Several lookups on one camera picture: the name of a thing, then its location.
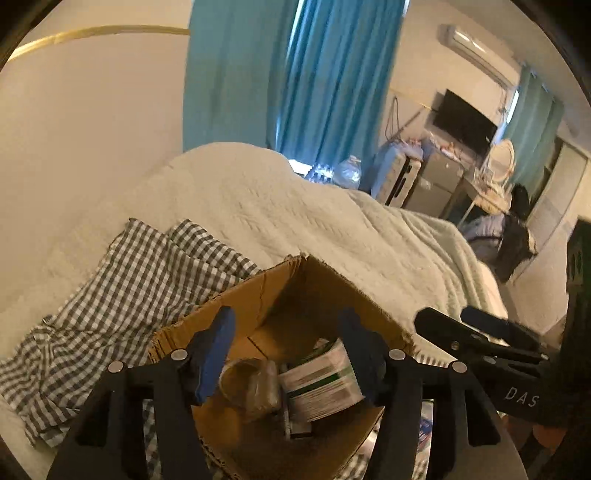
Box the white dressing table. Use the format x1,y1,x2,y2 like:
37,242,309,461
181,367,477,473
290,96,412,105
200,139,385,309
457,178,511,232

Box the clear water bottle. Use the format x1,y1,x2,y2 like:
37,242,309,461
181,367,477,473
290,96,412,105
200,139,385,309
333,155,363,190

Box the grey cabinet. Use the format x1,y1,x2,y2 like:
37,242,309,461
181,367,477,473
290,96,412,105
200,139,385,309
402,150,465,217

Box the blue and white appliance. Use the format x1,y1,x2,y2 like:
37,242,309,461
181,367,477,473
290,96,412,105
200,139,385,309
372,143,423,206

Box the grey checked cloth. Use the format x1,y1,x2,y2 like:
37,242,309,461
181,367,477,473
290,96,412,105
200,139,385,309
0,218,264,450

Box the black television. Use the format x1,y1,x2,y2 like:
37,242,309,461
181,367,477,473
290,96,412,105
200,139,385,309
433,90,499,153

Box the white and green carton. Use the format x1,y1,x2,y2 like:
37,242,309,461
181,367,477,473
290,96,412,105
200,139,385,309
279,339,370,423

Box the white air conditioner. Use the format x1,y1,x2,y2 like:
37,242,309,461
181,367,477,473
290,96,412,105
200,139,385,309
445,24,522,84

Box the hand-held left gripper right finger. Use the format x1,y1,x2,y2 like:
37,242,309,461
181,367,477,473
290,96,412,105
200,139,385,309
337,307,529,480

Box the black clothing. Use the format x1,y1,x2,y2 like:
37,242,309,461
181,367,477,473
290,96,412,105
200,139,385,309
496,185,539,282

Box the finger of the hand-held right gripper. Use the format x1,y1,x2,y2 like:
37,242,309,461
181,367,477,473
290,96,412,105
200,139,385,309
414,308,551,371
461,305,541,350

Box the white wardrobe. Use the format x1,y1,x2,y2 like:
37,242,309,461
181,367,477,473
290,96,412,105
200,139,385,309
526,136,591,259

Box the narrow blue curtain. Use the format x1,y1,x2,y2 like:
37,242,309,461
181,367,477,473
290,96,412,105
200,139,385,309
501,65,566,185

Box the brown cardboard box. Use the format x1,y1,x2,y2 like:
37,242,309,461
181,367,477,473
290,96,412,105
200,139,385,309
148,253,416,480

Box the wide blue curtain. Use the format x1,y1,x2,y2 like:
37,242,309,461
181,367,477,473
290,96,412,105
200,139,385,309
183,0,411,157

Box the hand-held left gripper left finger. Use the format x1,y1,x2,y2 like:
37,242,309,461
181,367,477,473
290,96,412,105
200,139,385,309
46,305,237,480

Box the white knitted blanket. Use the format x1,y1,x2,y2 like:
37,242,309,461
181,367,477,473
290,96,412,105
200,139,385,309
28,142,509,352

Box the clear plastic jar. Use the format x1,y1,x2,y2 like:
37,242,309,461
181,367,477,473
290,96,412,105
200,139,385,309
217,357,282,423

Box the pack of water bottles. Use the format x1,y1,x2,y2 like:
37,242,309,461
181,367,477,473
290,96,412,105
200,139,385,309
305,161,335,184

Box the white round mirror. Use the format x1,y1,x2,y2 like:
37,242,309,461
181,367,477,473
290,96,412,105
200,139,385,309
482,138,515,190

